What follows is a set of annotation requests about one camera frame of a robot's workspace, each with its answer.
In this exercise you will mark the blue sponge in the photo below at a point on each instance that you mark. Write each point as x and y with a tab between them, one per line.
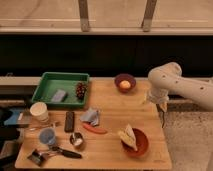
59	96

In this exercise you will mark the black remote control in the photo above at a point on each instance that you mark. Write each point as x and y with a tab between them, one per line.
69	122

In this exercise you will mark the blue plastic cup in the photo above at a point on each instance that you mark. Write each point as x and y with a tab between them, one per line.
47	136

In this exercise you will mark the green plastic tray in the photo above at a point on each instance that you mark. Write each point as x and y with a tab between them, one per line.
51	82

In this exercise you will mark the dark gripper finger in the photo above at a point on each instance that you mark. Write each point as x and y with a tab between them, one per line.
162	118

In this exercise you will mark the black handled utensil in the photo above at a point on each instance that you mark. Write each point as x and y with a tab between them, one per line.
66	153

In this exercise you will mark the dark grape bunch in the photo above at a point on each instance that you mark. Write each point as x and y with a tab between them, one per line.
81	89

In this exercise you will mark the dark metal clip tool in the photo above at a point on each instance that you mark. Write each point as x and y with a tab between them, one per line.
38	157

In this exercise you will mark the white paper cup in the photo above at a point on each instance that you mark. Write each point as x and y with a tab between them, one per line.
39	111

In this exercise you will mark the blue crumpled cloth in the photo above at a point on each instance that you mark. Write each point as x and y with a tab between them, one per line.
91	116

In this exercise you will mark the silver fork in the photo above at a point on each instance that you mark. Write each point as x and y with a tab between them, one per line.
44	126

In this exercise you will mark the small metal cup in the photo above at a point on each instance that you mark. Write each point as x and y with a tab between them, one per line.
76	139

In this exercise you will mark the purple bowl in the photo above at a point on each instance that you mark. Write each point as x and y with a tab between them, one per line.
128	77

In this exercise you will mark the blue box at left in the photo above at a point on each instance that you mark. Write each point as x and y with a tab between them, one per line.
16	119

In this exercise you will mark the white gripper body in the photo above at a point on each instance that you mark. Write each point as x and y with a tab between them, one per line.
159	99

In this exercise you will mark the orange carrot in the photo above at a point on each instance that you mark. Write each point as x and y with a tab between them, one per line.
94	129

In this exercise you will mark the red bowl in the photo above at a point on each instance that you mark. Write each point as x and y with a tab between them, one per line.
142	143

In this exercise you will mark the yellow egg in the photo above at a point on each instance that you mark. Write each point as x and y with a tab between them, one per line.
125	84

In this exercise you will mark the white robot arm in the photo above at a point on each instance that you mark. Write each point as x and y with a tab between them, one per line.
168	78

